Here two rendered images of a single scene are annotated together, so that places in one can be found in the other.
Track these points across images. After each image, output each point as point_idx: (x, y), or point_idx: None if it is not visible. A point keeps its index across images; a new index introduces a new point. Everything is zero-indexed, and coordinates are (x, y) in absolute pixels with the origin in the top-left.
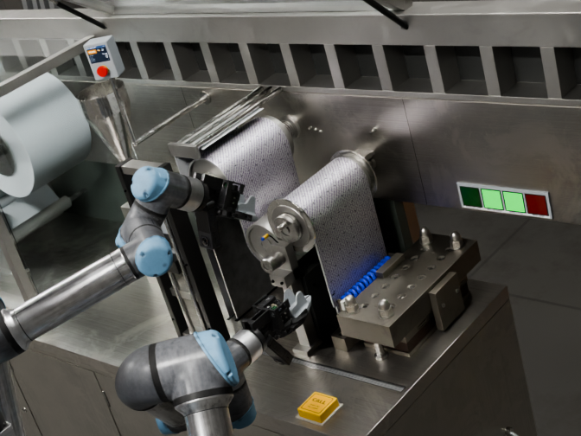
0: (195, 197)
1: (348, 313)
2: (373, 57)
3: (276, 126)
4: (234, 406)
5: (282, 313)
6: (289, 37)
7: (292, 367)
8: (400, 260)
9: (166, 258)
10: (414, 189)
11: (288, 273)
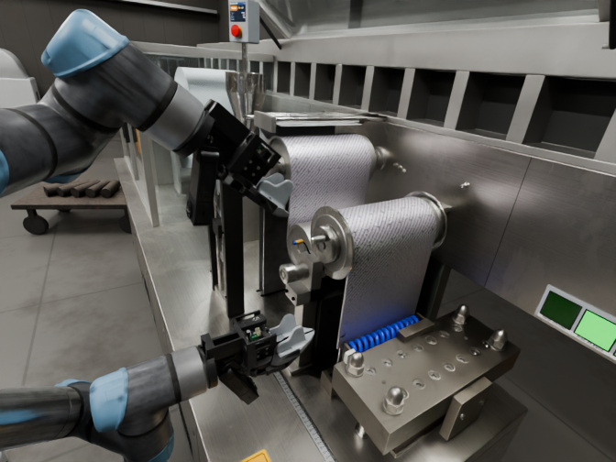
0: (173, 124)
1: (348, 372)
2: (504, 107)
3: (366, 145)
4: (128, 450)
5: (259, 350)
6: (419, 60)
7: (269, 380)
8: (428, 329)
9: None
10: (478, 266)
11: (304, 291)
